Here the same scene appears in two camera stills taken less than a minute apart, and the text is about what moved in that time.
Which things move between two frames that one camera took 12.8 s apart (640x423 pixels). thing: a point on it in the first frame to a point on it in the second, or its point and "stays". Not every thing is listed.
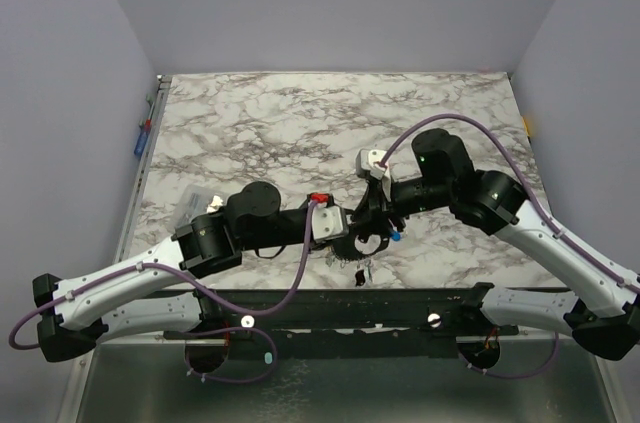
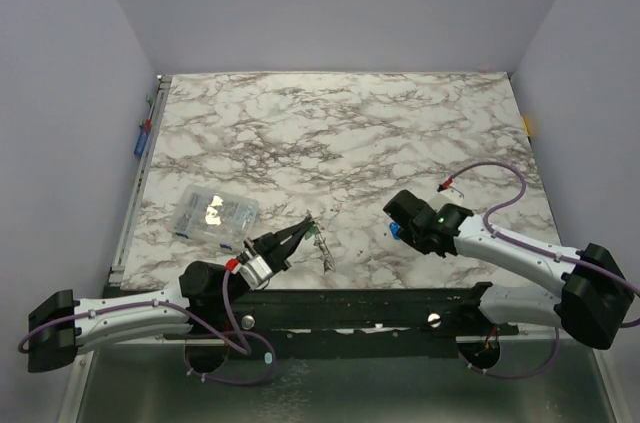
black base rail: (343, 322) stays
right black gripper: (379, 204) to (405, 210)
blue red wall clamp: (145, 126) stays
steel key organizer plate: (345, 247) to (325, 253)
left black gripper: (324, 243) to (276, 249)
